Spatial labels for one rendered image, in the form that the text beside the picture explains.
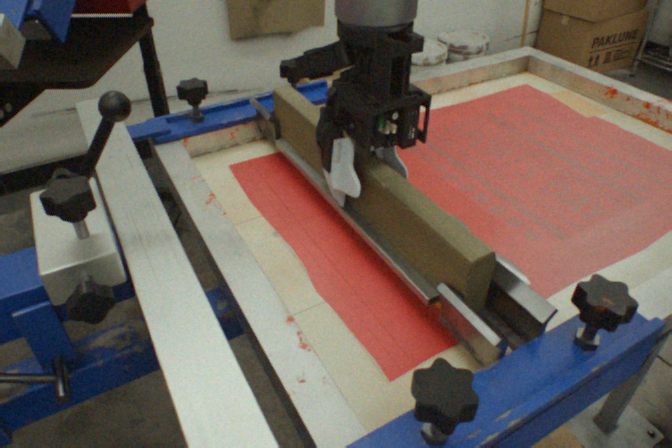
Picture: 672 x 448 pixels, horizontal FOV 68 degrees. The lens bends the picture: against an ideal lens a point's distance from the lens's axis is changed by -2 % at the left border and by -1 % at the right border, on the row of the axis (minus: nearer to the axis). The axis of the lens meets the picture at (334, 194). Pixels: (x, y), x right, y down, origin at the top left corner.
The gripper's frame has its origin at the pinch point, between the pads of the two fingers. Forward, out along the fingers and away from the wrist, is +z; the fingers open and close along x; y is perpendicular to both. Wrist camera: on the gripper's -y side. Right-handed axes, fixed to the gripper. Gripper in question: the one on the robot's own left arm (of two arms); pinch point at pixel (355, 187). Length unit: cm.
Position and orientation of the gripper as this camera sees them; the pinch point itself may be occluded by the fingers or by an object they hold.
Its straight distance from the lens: 58.9
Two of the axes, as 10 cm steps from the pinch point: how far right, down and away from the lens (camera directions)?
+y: 5.0, 5.1, -7.0
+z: -0.1, 8.1, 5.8
